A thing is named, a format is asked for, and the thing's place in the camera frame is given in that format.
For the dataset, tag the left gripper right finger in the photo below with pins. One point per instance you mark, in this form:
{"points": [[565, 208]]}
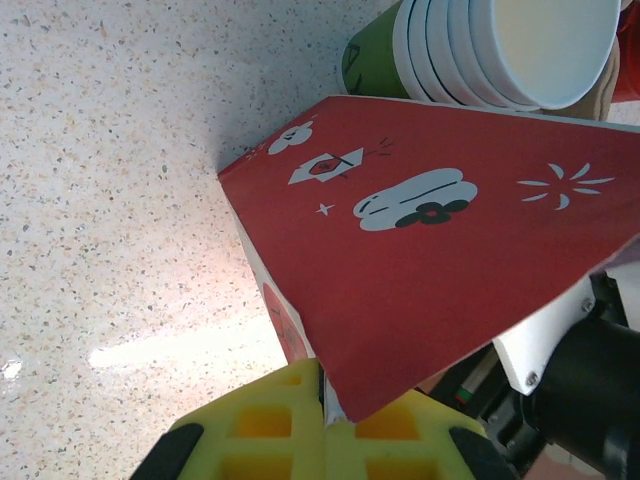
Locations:
{"points": [[400, 450]]}

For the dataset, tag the brown pulp cup carrier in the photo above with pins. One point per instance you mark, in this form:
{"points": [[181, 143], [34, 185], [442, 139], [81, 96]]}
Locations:
{"points": [[600, 95]]}

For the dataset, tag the red and white paper bag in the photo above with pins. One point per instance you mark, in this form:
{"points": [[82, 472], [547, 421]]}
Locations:
{"points": [[425, 260]]}

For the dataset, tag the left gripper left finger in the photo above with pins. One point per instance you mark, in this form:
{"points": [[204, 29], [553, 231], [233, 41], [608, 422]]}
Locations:
{"points": [[260, 425]]}

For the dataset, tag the green paper cup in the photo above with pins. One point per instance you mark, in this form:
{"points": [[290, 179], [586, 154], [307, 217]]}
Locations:
{"points": [[370, 50], [416, 30], [460, 30], [436, 30]]}

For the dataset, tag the stack of paper cups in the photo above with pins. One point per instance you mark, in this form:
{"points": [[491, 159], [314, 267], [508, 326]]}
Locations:
{"points": [[550, 45]]}

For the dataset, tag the red straw holder cup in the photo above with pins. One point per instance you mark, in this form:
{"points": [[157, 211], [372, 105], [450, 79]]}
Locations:
{"points": [[631, 75]]}

